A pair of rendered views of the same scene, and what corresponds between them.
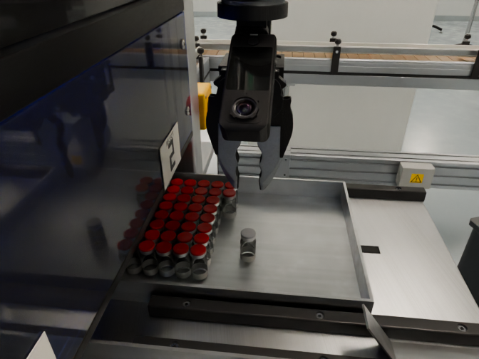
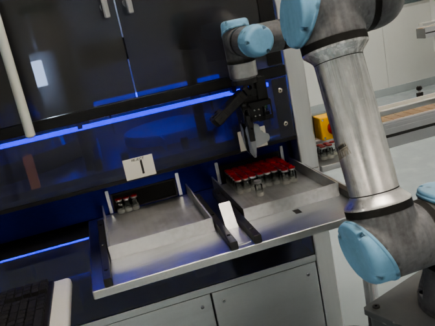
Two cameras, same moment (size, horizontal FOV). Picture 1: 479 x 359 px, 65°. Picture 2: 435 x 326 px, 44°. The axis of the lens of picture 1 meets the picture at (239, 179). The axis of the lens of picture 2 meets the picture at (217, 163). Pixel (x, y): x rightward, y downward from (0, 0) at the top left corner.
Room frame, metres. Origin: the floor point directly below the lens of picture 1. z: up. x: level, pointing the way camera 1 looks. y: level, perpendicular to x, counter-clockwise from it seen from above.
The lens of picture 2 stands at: (-0.13, -1.34, 1.39)
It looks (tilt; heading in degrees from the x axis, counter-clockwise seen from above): 15 degrees down; 72
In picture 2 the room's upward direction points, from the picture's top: 12 degrees counter-clockwise
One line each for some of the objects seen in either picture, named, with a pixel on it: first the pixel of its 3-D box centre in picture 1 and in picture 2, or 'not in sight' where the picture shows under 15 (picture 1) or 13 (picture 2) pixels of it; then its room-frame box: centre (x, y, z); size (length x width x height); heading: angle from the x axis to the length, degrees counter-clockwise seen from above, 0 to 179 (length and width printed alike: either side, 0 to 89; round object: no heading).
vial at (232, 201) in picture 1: (229, 204); (285, 176); (0.50, 0.02, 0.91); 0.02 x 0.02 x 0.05
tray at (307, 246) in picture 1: (237, 230); (270, 185); (0.44, 0.00, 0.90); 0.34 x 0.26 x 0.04; 84
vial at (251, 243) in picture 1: (248, 246); (258, 188); (0.40, -0.01, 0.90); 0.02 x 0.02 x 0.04
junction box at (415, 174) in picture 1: (414, 175); not in sight; (1.26, -0.68, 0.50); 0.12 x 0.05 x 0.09; 84
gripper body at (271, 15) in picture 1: (252, 61); (250, 100); (0.42, -0.01, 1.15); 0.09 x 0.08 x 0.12; 174
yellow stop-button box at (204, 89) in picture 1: (191, 105); (327, 125); (0.70, 0.09, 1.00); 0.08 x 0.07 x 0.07; 84
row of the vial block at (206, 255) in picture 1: (209, 224); (264, 179); (0.44, 0.04, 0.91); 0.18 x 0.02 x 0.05; 174
